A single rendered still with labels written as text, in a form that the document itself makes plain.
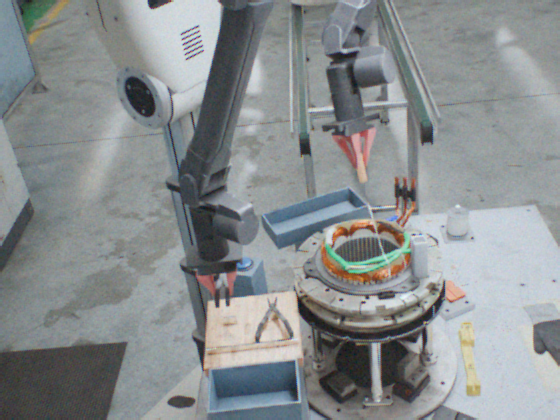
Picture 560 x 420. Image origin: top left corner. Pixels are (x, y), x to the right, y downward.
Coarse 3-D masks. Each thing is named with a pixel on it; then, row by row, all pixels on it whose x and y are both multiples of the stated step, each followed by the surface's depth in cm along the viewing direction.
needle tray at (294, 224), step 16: (336, 192) 182; (352, 192) 181; (288, 208) 179; (304, 208) 180; (320, 208) 182; (336, 208) 182; (352, 208) 181; (368, 208) 175; (272, 224) 179; (288, 224) 178; (304, 224) 178; (320, 224) 171; (272, 240) 173; (288, 240) 170; (304, 240) 172
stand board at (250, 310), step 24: (216, 312) 147; (240, 312) 146; (264, 312) 145; (288, 312) 144; (216, 336) 141; (240, 336) 140; (264, 336) 139; (288, 336) 138; (216, 360) 135; (240, 360) 134; (264, 360) 134
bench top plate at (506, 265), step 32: (416, 224) 214; (480, 224) 210; (512, 224) 209; (544, 224) 207; (448, 256) 199; (480, 256) 198; (512, 256) 196; (544, 256) 195; (480, 288) 187; (512, 288) 185; (544, 288) 184; (448, 320) 178; (480, 320) 176; (512, 320) 175; (480, 352) 168; (512, 352) 166; (512, 384) 158; (320, 416) 157; (480, 416) 152; (512, 416) 151; (544, 416) 150
